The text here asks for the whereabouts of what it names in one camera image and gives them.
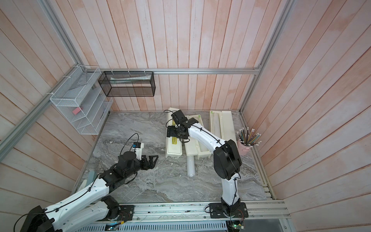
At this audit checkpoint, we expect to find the cream dispenser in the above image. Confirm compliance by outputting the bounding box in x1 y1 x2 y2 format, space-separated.
210 111 237 143
164 107 182 158
184 114 212 160

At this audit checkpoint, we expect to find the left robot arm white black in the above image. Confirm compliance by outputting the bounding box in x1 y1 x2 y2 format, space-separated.
20 151 158 232

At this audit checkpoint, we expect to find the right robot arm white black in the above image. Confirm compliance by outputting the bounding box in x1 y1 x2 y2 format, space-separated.
167 123 242 215

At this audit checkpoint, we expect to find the white and teal brush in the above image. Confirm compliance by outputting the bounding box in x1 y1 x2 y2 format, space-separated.
78 170 97 191

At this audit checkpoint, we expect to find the pencil holder with pencils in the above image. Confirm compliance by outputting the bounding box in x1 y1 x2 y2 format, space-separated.
237 127 261 156

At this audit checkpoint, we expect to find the pink eraser block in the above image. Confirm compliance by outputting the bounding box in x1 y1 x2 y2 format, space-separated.
72 107 82 115

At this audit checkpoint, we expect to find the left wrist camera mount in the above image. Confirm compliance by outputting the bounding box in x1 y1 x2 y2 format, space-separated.
132 142 144 160

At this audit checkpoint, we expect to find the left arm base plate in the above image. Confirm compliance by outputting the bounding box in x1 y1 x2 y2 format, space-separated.
99 205 135 222

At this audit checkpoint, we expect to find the black wire mesh basket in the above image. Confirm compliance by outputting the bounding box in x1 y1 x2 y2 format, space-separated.
98 71 156 97

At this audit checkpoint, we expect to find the white wire mesh shelf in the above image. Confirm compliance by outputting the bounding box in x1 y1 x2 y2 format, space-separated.
50 65 113 135

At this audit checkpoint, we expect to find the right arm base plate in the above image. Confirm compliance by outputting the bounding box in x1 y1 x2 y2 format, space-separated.
209 202 249 218

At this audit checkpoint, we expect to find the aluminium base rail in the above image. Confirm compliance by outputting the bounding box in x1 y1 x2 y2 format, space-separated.
129 200 290 223

